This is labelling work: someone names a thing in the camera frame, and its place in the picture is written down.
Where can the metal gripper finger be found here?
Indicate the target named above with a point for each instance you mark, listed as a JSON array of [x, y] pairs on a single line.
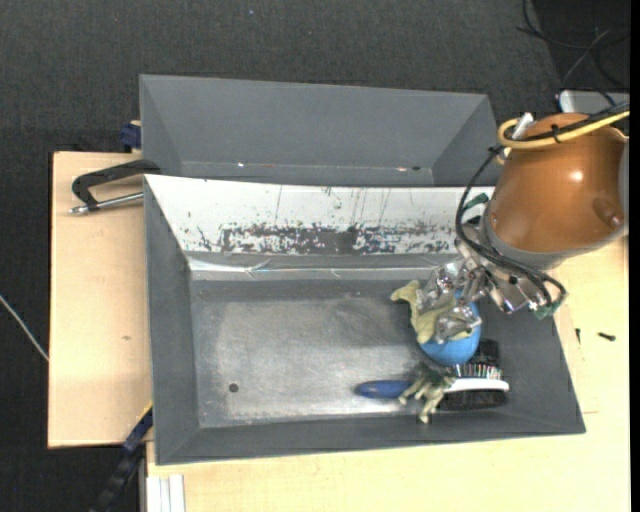
[[437, 290], [462, 320]]

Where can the blue and white brush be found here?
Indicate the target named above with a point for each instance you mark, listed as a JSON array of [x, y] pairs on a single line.
[[480, 385]]

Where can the grey metal bin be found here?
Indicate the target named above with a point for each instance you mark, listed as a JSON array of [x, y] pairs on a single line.
[[300, 340]]

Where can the olive green toy animal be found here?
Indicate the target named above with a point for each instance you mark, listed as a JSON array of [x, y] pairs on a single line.
[[429, 387]]

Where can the small black screw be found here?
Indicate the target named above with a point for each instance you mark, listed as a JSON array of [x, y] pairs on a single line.
[[607, 337]]

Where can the pale green soft toy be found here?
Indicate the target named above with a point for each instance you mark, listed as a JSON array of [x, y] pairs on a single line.
[[424, 327]]

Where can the blue ball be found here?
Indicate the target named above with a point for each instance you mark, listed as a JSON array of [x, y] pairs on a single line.
[[452, 350]]

